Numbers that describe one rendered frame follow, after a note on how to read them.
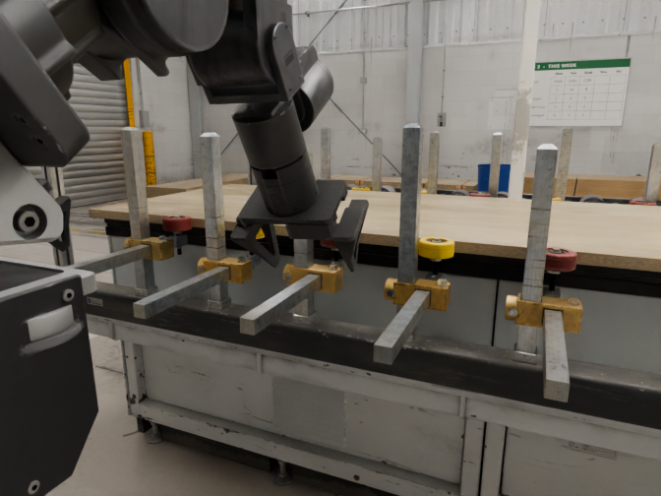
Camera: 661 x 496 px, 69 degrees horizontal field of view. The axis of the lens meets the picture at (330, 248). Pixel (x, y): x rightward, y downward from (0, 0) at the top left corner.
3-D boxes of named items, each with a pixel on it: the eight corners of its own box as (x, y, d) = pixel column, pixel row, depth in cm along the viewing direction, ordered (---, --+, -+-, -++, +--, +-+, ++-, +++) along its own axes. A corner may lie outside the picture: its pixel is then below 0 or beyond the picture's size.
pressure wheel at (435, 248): (423, 279, 118) (425, 233, 115) (455, 283, 114) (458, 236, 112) (412, 287, 111) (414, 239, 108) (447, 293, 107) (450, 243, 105)
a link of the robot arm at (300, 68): (177, 42, 39) (270, 31, 36) (242, -7, 47) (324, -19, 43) (229, 165, 47) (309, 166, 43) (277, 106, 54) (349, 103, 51)
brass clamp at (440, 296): (445, 313, 99) (447, 289, 98) (383, 303, 104) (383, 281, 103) (450, 303, 105) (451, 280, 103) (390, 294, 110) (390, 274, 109)
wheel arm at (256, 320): (255, 340, 85) (254, 317, 84) (239, 337, 86) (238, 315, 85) (344, 274, 123) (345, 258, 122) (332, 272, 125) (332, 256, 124)
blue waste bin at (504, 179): (517, 224, 596) (523, 165, 579) (470, 220, 618) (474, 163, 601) (519, 217, 649) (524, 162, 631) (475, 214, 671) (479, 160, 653)
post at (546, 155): (531, 387, 97) (558, 144, 85) (512, 383, 98) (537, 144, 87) (531, 379, 100) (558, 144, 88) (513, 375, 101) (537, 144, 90)
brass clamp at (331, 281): (333, 294, 109) (333, 273, 107) (281, 286, 114) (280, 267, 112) (343, 286, 114) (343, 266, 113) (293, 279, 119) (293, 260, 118)
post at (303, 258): (308, 347, 116) (306, 146, 105) (295, 345, 117) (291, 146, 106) (314, 342, 119) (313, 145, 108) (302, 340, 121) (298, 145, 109)
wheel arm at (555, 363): (568, 408, 66) (571, 380, 65) (541, 403, 67) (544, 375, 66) (558, 304, 105) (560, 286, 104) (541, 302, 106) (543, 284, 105)
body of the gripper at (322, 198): (265, 193, 55) (244, 137, 50) (350, 194, 51) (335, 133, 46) (242, 231, 50) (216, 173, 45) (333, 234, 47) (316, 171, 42)
